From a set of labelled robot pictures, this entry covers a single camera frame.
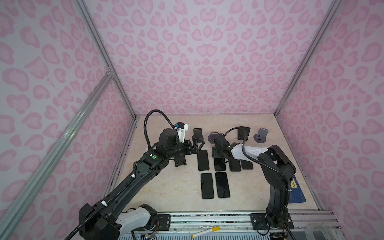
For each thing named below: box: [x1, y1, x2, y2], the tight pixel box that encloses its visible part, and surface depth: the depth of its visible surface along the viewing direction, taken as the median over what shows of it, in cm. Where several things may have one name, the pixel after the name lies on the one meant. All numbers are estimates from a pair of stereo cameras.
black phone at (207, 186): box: [201, 173, 214, 199], surface depth 88 cm
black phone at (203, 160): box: [197, 149, 210, 171], surface depth 97 cm
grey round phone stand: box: [253, 127, 269, 143], surface depth 103 cm
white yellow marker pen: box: [191, 226, 221, 239], surface depth 72 cm
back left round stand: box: [192, 128, 204, 143], surface depth 102 cm
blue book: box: [288, 175, 307, 204], surface depth 82 cm
